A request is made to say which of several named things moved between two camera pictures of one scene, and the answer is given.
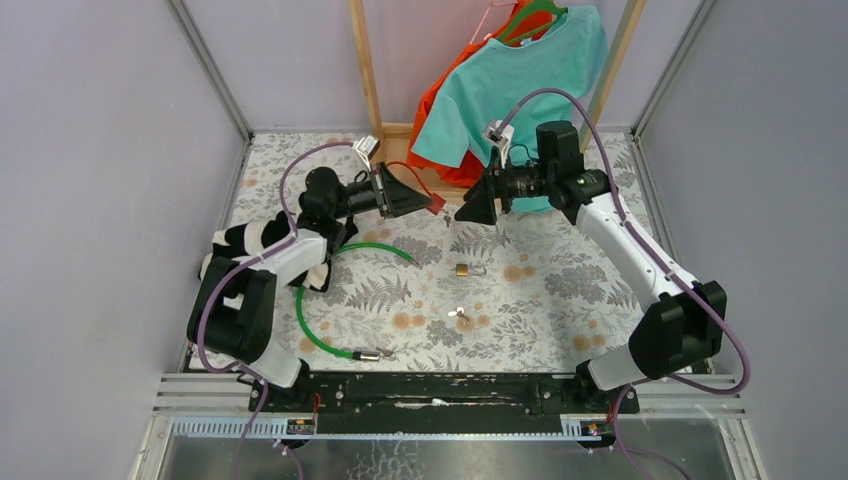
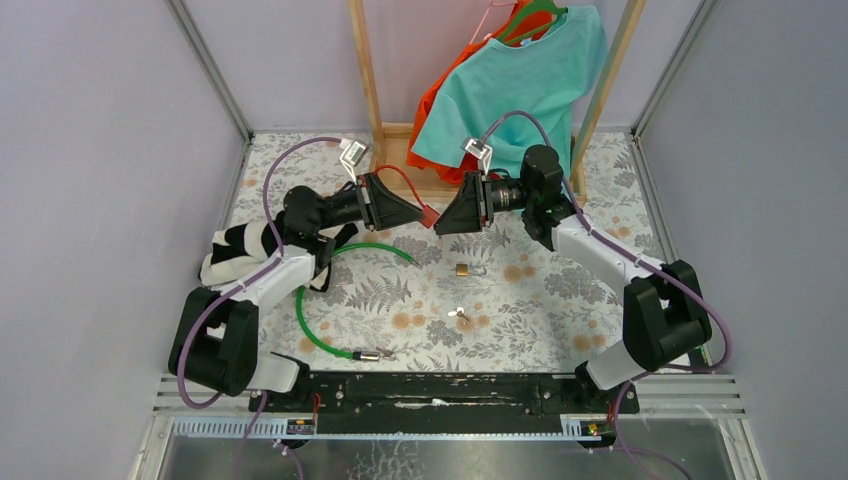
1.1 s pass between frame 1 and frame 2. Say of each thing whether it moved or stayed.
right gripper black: moved
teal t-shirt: stayed
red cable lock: moved
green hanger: stayed
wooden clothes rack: stayed
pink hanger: stayed
